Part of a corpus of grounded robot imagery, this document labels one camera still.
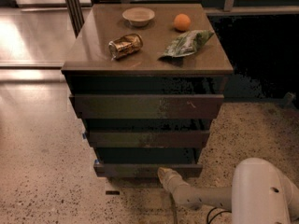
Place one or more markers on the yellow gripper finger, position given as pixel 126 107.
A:
pixel 165 175

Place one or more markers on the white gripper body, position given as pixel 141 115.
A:
pixel 173 181

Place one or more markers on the brown bottom drawer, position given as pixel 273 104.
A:
pixel 125 170

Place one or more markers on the brown drawer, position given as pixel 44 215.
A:
pixel 147 106
pixel 125 170
pixel 99 138

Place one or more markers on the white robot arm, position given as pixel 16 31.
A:
pixel 260 193

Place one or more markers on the brown middle drawer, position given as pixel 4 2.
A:
pixel 99 138

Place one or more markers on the brown drawer cabinet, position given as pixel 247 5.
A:
pixel 90 69

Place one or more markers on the brown top drawer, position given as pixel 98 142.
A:
pixel 147 106

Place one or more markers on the crushed gold can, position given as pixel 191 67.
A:
pixel 125 45

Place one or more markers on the green chip bag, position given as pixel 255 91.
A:
pixel 187 44

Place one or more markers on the orange fruit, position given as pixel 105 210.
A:
pixel 182 22

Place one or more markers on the white ceramic bowl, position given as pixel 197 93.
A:
pixel 138 16

